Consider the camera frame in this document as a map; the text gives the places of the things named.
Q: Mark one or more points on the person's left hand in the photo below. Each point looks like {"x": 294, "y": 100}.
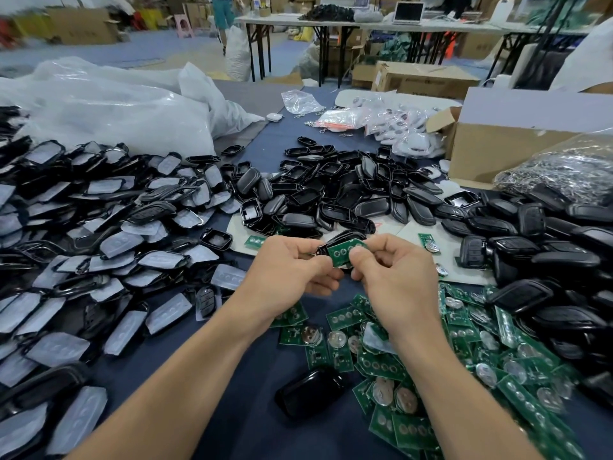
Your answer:
{"x": 283, "y": 278}

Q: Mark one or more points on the person's right hand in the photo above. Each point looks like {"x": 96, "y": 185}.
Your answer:
{"x": 402, "y": 278}

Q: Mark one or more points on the small green circuit board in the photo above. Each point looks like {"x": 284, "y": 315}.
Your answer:
{"x": 343, "y": 252}

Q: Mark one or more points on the pile of black shell halves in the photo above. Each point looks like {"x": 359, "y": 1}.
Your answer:
{"x": 359, "y": 187}

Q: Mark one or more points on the lone glossy black shell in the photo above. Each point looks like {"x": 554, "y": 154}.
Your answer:
{"x": 309, "y": 393}

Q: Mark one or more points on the pile of green circuit boards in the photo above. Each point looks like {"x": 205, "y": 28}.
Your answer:
{"x": 402, "y": 417}

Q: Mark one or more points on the pile of assembled black fobs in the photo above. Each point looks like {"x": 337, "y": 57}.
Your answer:
{"x": 560, "y": 254}

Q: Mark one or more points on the pile of shells with pads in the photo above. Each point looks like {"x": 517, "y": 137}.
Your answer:
{"x": 91, "y": 249}

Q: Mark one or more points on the person's left forearm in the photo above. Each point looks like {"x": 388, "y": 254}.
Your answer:
{"x": 172, "y": 393}

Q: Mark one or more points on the person's right forearm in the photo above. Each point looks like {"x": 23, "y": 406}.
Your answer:
{"x": 469, "y": 402}

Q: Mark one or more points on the clear plastic film piece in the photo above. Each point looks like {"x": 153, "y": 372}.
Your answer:
{"x": 375, "y": 338}

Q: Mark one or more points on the heap of clear parts bags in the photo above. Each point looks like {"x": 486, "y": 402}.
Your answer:
{"x": 402, "y": 127}

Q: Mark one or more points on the small white object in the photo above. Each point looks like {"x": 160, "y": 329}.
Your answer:
{"x": 274, "y": 117}

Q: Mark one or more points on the large open cardboard box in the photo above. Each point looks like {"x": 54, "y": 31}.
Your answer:
{"x": 512, "y": 153}

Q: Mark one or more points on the clear bag with red label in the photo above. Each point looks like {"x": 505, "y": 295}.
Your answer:
{"x": 340, "y": 119}

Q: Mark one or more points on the small crumpled clear plastic bag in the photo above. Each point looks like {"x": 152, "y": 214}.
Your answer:
{"x": 303, "y": 102}

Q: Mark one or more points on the clear bag of metal parts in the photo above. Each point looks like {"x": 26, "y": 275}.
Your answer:
{"x": 570, "y": 172}

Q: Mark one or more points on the brown cardboard box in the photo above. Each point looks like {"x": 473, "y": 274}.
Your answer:
{"x": 423, "y": 79}

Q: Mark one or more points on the white sack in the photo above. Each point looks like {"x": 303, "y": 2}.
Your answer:
{"x": 237, "y": 54}

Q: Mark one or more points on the large white plastic bag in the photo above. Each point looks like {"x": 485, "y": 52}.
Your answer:
{"x": 105, "y": 110}

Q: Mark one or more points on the long white table top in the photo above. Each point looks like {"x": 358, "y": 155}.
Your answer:
{"x": 460, "y": 27}

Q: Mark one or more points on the open laptop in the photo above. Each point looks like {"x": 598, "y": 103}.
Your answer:
{"x": 409, "y": 11}

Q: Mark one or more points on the heap of black parts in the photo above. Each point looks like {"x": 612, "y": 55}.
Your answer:
{"x": 328, "y": 12}

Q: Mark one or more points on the pink plastic stool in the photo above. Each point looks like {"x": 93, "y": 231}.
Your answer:
{"x": 183, "y": 26}

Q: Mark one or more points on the tan cardboard box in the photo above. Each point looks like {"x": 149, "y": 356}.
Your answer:
{"x": 81, "y": 26}

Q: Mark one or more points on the black metal table frame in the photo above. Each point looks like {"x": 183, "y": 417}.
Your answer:
{"x": 254, "y": 50}

